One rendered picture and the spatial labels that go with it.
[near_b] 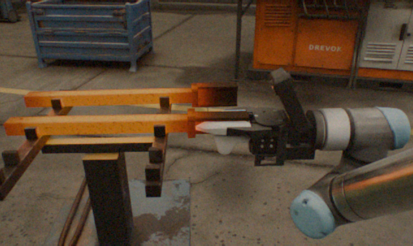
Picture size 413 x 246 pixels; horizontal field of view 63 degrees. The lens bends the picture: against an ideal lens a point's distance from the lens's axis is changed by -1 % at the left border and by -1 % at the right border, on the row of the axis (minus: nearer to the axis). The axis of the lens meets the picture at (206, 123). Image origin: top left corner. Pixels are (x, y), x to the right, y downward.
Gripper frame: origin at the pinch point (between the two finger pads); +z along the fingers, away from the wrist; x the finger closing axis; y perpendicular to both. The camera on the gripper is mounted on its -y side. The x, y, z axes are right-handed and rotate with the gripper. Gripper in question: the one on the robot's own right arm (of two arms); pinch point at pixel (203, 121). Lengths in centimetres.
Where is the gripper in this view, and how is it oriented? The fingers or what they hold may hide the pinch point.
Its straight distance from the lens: 58.5
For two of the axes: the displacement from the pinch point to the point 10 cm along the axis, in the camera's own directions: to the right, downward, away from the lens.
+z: -10.0, 0.2, -0.4
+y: 0.0, 8.9, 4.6
